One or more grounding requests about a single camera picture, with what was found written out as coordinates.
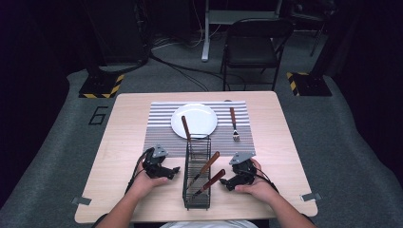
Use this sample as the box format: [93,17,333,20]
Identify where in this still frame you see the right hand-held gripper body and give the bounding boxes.
[228,151,258,188]

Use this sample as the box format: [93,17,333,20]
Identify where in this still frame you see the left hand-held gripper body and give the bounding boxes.
[142,144,175,180]

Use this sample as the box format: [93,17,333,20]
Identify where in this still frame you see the short wooden-handled utensil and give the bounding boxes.
[189,168,227,200]

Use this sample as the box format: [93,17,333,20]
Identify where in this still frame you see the long wooden-handled knife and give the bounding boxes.
[185,151,221,192]

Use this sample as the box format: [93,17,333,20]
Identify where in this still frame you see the black wire cutlery rack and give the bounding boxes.
[182,135,212,211]

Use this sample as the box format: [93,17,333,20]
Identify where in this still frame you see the person's left hand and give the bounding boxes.
[128,161,169,201]

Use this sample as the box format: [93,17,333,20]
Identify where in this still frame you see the person's right hand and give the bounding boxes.
[234,159,280,204]

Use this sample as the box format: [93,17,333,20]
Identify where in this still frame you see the striped grey placemat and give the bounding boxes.
[143,101,257,158]

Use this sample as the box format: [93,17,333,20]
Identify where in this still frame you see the person's white shirt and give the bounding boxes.
[159,219,259,228]

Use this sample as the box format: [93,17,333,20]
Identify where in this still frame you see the white plate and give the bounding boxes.
[170,103,220,141]

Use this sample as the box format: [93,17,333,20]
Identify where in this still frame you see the grey tape piece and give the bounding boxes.
[70,196,93,206]
[299,191,323,203]

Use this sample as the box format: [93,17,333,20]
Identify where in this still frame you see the black tape floor mark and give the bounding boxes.
[87,105,109,126]

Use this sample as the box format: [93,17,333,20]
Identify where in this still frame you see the black striped-edge stand base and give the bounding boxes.
[286,71,334,98]
[78,72,125,100]

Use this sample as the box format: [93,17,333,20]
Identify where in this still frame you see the black folding chair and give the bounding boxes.
[220,17,295,92]

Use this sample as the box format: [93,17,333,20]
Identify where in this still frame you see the dark equipment cabinet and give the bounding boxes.
[80,0,151,68]

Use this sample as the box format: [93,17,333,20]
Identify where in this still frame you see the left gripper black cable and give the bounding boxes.
[125,148,155,195]

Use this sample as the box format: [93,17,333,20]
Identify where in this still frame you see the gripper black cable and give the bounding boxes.
[243,167,280,195]
[125,148,155,195]

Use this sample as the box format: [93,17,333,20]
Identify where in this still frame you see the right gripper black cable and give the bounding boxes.
[243,167,280,195]

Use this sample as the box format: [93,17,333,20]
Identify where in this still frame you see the wooden-handled fork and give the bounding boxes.
[229,106,241,143]

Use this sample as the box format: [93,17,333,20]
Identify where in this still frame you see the black floor cable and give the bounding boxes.
[148,50,248,93]

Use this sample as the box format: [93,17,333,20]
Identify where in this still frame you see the grey metal desk frame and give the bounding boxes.
[201,0,284,63]

